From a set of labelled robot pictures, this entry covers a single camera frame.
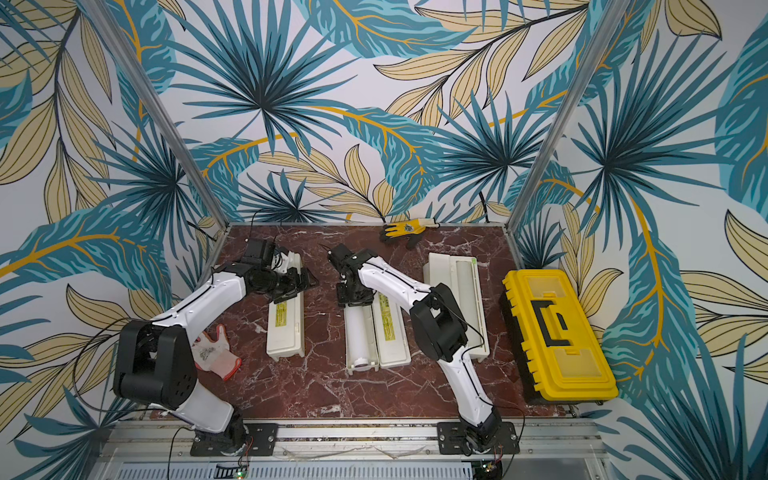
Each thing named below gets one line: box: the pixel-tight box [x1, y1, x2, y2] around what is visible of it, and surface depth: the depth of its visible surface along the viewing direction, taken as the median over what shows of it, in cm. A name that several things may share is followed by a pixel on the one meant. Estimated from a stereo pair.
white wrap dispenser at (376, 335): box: [344, 292, 412, 376], surface depth 87 cm
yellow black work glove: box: [380, 218, 440, 250], surface depth 119 cm
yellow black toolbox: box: [498, 269, 618, 405], surface depth 75 cm
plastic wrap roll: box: [346, 304, 371, 370], surface depth 85 cm
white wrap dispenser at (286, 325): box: [266, 253, 305, 361], surface depth 85 cm
